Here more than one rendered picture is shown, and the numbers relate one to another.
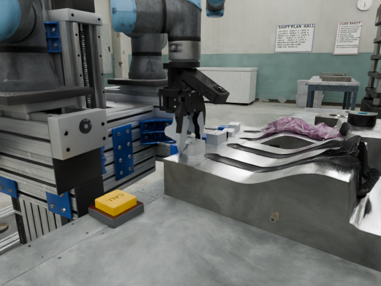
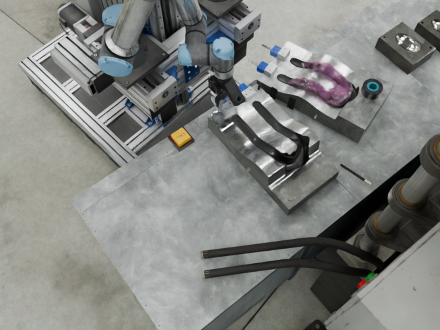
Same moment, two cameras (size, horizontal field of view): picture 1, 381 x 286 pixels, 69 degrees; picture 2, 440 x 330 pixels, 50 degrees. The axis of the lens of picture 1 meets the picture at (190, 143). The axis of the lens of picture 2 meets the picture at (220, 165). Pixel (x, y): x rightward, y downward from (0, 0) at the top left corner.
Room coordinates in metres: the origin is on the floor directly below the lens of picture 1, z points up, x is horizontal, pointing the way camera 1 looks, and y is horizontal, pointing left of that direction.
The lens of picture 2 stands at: (-0.38, -0.29, 2.50)
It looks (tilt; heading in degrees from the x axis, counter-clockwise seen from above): 63 degrees down; 17
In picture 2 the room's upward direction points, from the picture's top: 1 degrees counter-clockwise
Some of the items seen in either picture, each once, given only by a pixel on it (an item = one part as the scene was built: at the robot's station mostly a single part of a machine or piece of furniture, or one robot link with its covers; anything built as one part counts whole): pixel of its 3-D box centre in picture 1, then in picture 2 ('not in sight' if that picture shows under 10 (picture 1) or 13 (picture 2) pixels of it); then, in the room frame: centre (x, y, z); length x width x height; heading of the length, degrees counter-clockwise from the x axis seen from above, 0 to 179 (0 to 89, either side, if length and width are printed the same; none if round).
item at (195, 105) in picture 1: (182, 88); (222, 81); (0.68, 0.02, 1.04); 0.09 x 0.08 x 0.12; 54
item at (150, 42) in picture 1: (146, 33); not in sight; (1.15, 0.17, 1.20); 0.13 x 0.12 x 0.14; 177
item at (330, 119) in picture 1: (342, 123); (404, 48); (1.22, -0.68, 0.84); 0.20 x 0.15 x 0.07; 54
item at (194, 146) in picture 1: (178, 148); (220, 101); (0.68, 0.03, 0.89); 0.13 x 0.05 x 0.05; 54
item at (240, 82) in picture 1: (225, 85); not in sight; (7.78, -0.97, 0.47); 1.52 x 0.77 x 0.94; 65
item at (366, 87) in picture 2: (362, 118); (371, 88); (0.88, -0.55, 0.93); 0.08 x 0.08 x 0.04
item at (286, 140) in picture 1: (297, 138); (322, 86); (0.90, -0.36, 0.86); 0.50 x 0.26 x 0.11; 71
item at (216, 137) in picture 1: (202, 139); (241, 88); (0.77, -0.03, 0.89); 0.13 x 0.05 x 0.05; 54
